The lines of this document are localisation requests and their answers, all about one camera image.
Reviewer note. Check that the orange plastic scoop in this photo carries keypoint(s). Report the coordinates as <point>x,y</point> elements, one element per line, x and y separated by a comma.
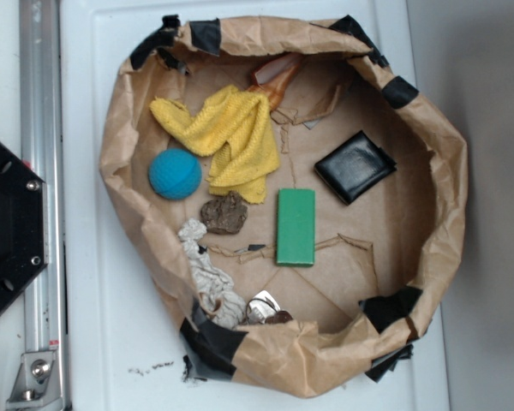
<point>273,78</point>

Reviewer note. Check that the crumpled white cloth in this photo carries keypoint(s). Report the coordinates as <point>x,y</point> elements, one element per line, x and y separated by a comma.
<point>215,287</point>

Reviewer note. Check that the metal corner bracket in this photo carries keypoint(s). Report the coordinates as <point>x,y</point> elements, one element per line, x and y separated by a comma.
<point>37,384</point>

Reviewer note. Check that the silver keys bunch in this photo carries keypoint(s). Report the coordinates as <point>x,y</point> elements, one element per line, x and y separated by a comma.
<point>263,309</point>

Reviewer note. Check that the brown paper bag bin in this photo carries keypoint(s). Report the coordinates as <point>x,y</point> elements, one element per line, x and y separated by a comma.
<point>381,264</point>

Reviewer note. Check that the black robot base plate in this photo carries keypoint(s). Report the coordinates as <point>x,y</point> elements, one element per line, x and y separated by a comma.
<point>22,227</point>

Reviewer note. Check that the black leather wallet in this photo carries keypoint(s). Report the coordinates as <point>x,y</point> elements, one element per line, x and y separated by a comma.
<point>354,167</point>

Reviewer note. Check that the yellow microfiber cloth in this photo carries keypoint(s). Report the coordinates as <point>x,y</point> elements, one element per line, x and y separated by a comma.
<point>234,128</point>

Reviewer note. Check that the green rectangular block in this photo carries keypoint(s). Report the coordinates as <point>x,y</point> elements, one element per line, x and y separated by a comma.
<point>295,227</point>

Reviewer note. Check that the blue golf ball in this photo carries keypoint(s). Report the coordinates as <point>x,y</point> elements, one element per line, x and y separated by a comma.
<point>175,174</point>

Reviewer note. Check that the brown rock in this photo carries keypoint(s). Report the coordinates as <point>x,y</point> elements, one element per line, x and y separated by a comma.
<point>224,215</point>

